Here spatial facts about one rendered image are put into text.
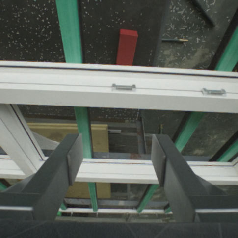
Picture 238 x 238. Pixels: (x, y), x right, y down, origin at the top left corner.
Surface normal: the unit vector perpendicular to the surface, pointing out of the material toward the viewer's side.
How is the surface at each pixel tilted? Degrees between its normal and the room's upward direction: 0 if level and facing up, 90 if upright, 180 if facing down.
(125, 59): 0
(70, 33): 0
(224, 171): 90
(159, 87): 90
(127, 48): 0
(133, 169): 90
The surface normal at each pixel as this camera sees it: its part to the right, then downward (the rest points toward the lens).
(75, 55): -0.01, 0.74
